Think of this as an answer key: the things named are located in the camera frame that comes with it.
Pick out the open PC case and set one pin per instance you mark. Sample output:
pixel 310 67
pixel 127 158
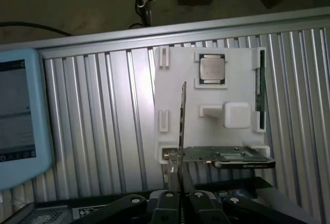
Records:
pixel 49 215

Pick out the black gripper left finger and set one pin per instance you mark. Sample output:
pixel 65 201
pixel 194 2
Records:
pixel 165 208

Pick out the green RAM stick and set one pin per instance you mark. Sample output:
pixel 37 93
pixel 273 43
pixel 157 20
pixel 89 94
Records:
pixel 260 97

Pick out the graphics card with bracket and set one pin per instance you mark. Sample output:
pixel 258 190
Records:
pixel 232 154

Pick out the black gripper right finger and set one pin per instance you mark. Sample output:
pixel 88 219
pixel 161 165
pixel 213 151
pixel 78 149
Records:
pixel 201 208

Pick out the white parts rack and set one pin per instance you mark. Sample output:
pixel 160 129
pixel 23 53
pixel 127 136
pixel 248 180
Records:
pixel 175 92

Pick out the metal stand pole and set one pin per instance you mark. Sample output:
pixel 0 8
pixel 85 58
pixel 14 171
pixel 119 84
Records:
pixel 147 2

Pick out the silver CPU chip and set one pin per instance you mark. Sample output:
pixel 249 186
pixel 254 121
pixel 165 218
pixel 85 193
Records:
pixel 212 69

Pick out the teach pendant with screen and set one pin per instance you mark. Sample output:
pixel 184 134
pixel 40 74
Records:
pixel 42 105

